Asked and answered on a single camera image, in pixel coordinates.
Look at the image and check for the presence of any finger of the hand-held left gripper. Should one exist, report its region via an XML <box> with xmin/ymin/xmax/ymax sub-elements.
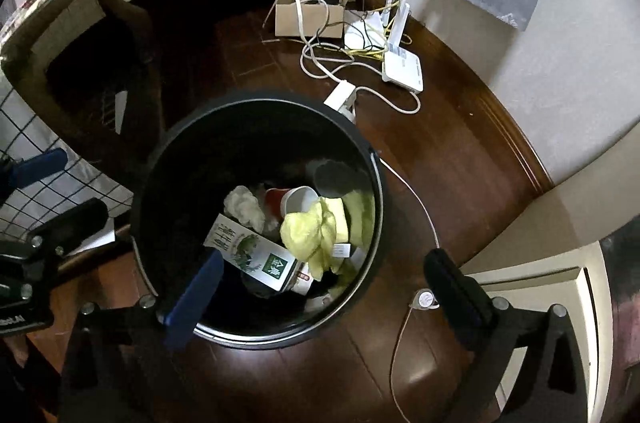
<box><xmin>27</xmin><ymin>198</ymin><xmax>109</xmax><ymax>255</ymax></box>
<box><xmin>7</xmin><ymin>147</ymin><xmax>69</xmax><ymax>199</ymax></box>

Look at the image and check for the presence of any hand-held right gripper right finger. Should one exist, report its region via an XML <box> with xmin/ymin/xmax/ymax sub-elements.
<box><xmin>423</xmin><ymin>249</ymin><xmax>592</xmax><ymax>423</ymax></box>

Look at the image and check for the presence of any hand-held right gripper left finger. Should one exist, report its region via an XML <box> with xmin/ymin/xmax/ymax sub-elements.
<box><xmin>57</xmin><ymin>249</ymin><xmax>225</xmax><ymax>423</ymax></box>

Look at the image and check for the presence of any green and white carton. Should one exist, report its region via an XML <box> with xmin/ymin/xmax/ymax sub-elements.
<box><xmin>203</xmin><ymin>213</ymin><xmax>301</xmax><ymax>294</ymax></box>

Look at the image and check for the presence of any black round trash bin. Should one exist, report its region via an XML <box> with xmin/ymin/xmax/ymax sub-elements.
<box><xmin>129</xmin><ymin>89</ymin><xmax>389</xmax><ymax>350</ymax></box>

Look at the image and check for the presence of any red paper cup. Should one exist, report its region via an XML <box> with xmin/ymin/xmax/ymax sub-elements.
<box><xmin>264</xmin><ymin>185</ymin><xmax>321</xmax><ymax>224</ymax></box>

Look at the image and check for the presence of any yellow cloth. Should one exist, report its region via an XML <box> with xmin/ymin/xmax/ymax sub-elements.
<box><xmin>279</xmin><ymin>192</ymin><xmax>376</xmax><ymax>292</ymax></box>

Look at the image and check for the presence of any white checked tablecloth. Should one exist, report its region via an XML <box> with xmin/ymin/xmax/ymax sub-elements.
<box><xmin>0</xmin><ymin>90</ymin><xmax>133</xmax><ymax>249</ymax></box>

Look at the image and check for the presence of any cream cabinet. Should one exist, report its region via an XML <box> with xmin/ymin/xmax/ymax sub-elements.
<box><xmin>459</xmin><ymin>183</ymin><xmax>640</xmax><ymax>423</ymax></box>

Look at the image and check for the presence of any white crumpled tissue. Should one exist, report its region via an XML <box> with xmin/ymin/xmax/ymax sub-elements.
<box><xmin>223</xmin><ymin>185</ymin><xmax>267</xmax><ymax>232</ymax></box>

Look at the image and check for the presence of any brown wooden chair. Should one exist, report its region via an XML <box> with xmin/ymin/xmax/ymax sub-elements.
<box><xmin>0</xmin><ymin>0</ymin><xmax>168</xmax><ymax>192</ymax></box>

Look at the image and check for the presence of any white power strip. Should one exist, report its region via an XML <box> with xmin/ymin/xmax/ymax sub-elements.
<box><xmin>323</xmin><ymin>82</ymin><xmax>357</xmax><ymax>122</ymax></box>

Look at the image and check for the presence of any white router with antennas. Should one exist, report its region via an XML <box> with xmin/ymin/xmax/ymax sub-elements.
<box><xmin>382</xmin><ymin>0</ymin><xmax>425</xmax><ymax>93</ymax></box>

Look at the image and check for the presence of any flat white network device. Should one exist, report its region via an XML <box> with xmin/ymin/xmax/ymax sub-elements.
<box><xmin>343</xmin><ymin>12</ymin><xmax>389</xmax><ymax>54</ymax></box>

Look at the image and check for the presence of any thin white cable inline switch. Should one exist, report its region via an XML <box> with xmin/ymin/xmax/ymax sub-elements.
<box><xmin>377</xmin><ymin>155</ymin><xmax>442</xmax><ymax>423</ymax></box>

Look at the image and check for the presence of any yellow network cable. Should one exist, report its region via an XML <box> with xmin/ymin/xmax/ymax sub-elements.
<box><xmin>345</xmin><ymin>0</ymin><xmax>414</xmax><ymax>60</ymax></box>

